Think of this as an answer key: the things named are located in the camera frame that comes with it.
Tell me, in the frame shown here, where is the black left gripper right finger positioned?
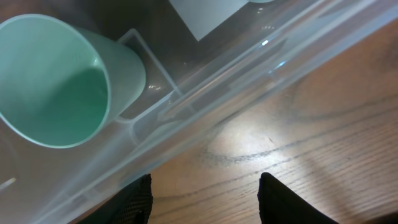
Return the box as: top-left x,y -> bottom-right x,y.
257,172 -> 335,224

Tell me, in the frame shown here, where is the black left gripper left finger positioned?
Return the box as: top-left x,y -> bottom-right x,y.
78,174 -> 153,224

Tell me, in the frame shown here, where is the green plastic cup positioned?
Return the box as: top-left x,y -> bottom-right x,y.
1,14 -> 146,149

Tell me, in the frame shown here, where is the clear plastic storage bin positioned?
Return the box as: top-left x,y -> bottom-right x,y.
1,0 -> 397,223

